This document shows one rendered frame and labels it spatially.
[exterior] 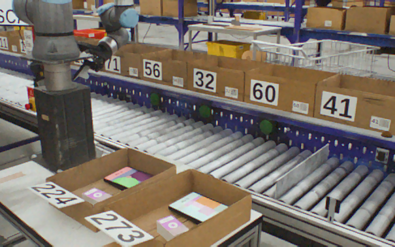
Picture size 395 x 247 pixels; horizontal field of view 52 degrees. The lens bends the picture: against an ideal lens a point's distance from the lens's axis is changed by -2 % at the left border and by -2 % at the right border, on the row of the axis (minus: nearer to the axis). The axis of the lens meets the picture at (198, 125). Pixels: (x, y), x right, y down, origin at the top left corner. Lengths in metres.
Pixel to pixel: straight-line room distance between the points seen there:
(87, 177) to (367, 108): 1.20
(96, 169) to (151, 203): 0.32
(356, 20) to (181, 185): 5.19
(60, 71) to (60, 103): 0.13
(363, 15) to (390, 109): 4.56
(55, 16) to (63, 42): 0.10
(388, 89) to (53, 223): 1.60
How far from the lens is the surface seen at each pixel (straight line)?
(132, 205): 1.39
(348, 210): 1.56
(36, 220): 1.50
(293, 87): 2.03
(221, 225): 1.29
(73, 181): 1.61
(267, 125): 2.06
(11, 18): 2.70
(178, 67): 2.44
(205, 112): 2.27
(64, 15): 1.72
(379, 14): 6.30
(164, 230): 1.29
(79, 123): 1.81
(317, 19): 6.65
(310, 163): 1.79
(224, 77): 2.24
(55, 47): 1.71
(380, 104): 1.89
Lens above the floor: 1.51
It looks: 20 degrees down
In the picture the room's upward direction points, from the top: straight up
